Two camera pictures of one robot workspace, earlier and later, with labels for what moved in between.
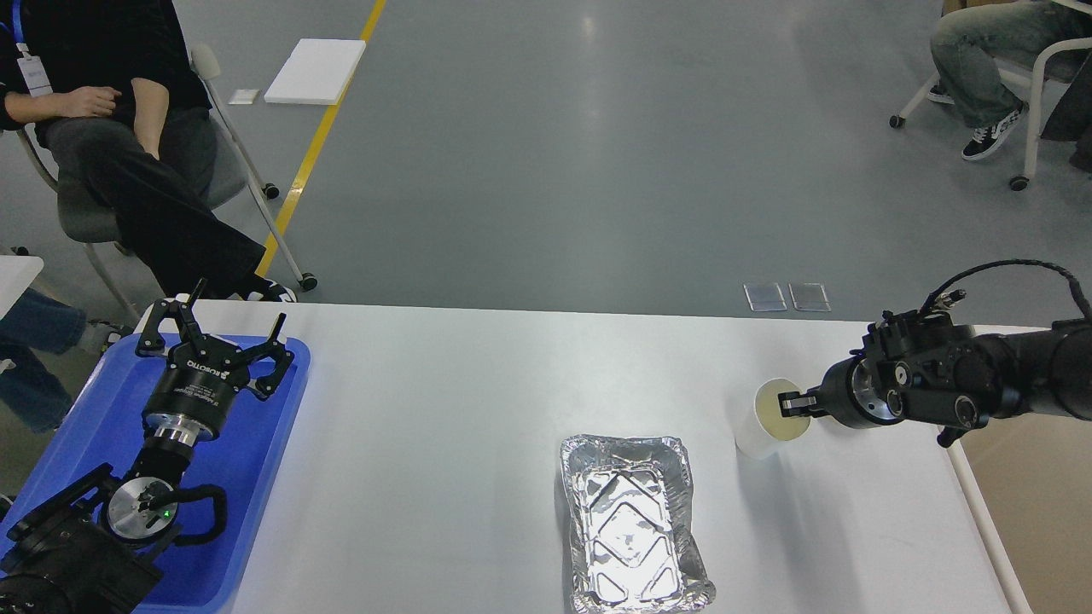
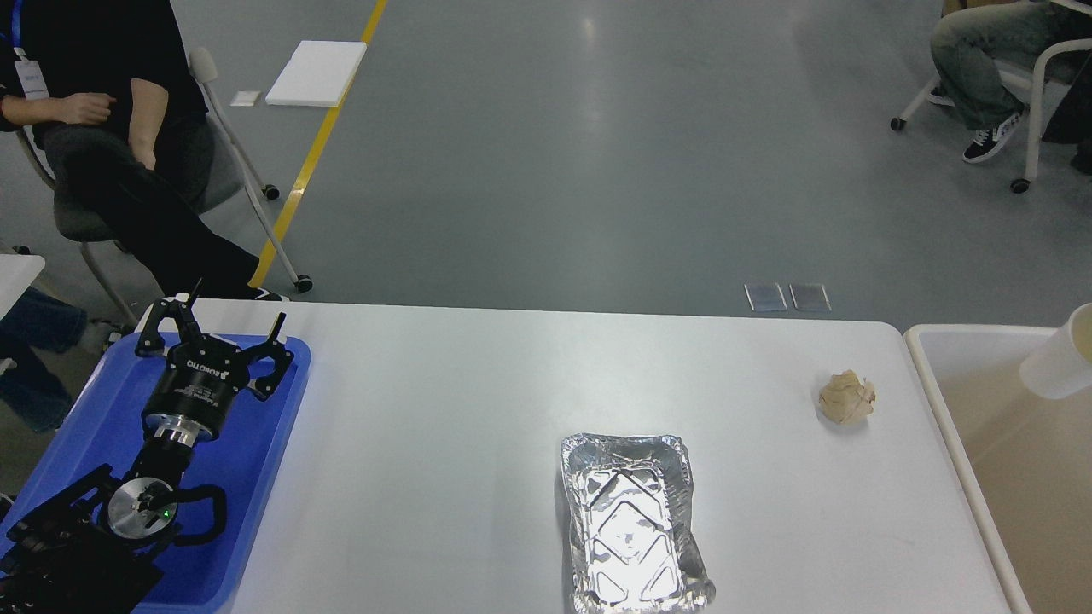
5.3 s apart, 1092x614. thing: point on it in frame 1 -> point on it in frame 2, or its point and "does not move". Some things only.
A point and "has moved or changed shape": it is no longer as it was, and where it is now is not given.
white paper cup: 765,434 has moved or changed shape
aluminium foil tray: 635,547 does not move
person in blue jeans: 34,396 does not move
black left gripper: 188,402 does not move
